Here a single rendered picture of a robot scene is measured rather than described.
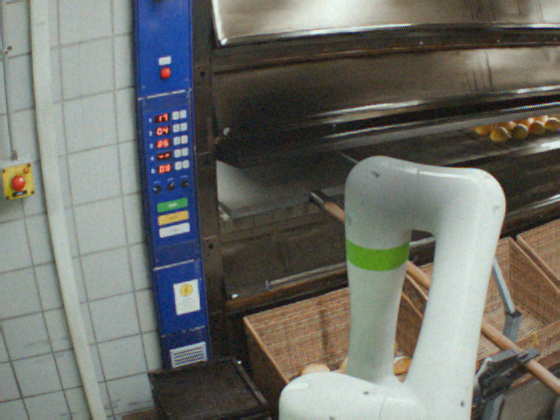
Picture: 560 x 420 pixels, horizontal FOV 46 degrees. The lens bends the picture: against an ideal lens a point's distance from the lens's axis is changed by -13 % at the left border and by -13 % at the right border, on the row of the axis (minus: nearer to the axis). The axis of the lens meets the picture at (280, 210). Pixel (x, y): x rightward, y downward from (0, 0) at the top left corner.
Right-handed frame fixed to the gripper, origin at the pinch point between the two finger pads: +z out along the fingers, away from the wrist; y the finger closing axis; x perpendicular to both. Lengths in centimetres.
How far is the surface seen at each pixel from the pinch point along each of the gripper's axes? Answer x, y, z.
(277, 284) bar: -62, 1, -31
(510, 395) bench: -47, 65, 52
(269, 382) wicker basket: -81, 48, -26
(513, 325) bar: -41, 25, 38
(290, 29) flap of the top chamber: -98, -56, -10
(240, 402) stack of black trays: -66, 40, -42
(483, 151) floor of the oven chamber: -112, -1, 80
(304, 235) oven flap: -102, 11, -3
